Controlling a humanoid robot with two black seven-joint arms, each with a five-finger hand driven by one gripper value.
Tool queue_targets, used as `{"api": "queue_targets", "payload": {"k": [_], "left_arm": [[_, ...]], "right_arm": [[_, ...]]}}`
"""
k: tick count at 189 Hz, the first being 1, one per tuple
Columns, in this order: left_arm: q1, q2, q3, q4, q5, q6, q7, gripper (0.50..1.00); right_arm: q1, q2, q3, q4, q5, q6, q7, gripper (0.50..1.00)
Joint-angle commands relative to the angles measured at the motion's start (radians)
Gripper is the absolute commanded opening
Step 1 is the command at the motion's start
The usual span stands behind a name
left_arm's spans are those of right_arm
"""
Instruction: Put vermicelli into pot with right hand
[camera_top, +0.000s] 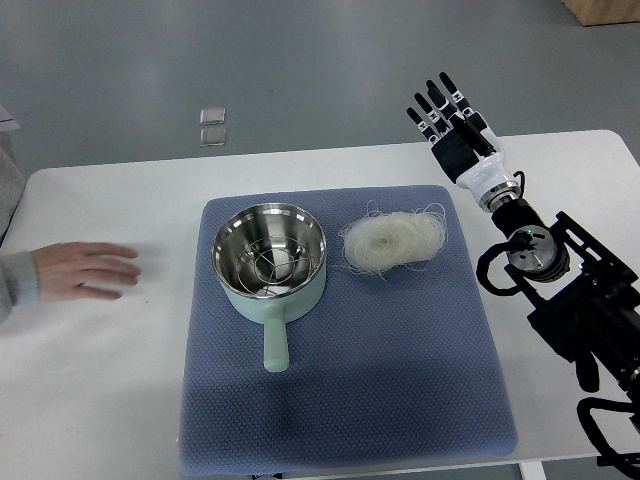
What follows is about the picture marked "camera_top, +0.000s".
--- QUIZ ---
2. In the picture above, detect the person's bare hand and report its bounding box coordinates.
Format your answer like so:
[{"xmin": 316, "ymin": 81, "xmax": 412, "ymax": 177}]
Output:
[{"xmin": 31, "ymin": 242, "xmax": 142, "ymax": 302}]

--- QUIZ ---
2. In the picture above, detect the blue textured mat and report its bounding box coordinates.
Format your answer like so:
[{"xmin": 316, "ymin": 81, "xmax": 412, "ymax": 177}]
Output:
[{"xmin": 179, "ymin": 185, "xmax": 518, "ymax": 476}]

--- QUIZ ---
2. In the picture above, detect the mint green steel pot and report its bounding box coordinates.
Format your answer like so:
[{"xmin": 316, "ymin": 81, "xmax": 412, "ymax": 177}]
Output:
[{"xmin": 212, "ymin": 203, "xmax": 327, "ymax": 373}]

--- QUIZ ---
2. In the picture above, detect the white paper sheet edge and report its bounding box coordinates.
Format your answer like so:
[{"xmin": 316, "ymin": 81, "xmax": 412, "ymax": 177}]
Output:
[{"xmin": 0, "ymin": 106, "xmax": 20, "ymax": 132}]

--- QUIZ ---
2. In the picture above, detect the wire steaming rack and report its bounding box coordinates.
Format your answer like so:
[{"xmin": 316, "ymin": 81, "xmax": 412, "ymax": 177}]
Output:
[{"xmin": 235, "ymin": 237, "xmax": 318, "ymax": 298}]

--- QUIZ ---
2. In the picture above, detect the grey sleeve forearm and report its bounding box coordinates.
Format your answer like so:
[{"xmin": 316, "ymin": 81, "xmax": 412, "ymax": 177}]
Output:
[{"xmin": 1, "ymin": 251, "xmax": 40, "ymax": 322}]

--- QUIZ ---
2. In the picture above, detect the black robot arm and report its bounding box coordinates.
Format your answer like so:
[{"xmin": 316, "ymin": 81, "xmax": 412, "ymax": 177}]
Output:
[{"xmin": 476, "ymin": 171, "xmax": 639, "ymax": 479}]

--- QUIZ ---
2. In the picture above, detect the upper clear floor tile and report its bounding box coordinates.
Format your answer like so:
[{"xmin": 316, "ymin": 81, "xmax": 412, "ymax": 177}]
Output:
[{"xmin": 200, "ymin": 107, "xmax": 226, "ymax": 125}]

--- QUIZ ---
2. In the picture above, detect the white vermicelli bundle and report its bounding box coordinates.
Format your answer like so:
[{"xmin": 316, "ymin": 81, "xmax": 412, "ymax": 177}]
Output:
[{"xmin": 338, "ymin": 200, "xmax": 448, "ymax": 277}]

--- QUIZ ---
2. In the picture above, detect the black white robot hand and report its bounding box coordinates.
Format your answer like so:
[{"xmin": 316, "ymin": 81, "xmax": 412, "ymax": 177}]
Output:
[{"xmin": 406, "ymin": 72, "xmax": 524, "ymax": 213}]

